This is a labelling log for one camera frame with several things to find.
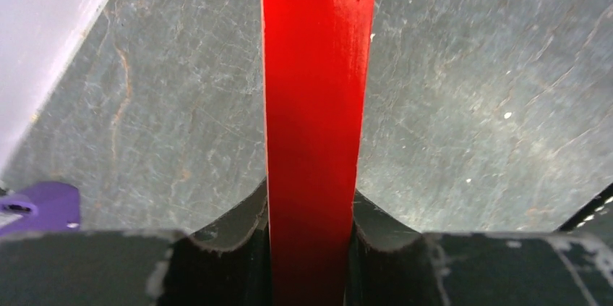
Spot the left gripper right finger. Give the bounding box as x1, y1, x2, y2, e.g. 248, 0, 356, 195
346, 194, 612, 305

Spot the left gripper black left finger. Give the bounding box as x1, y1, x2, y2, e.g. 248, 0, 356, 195
1, 183, 270, 305

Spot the orange picture frame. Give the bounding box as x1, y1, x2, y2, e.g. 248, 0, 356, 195
262, 0, 374, 305

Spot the purple plastic stand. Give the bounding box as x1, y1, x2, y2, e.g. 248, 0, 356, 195
1, 182, 81, 236

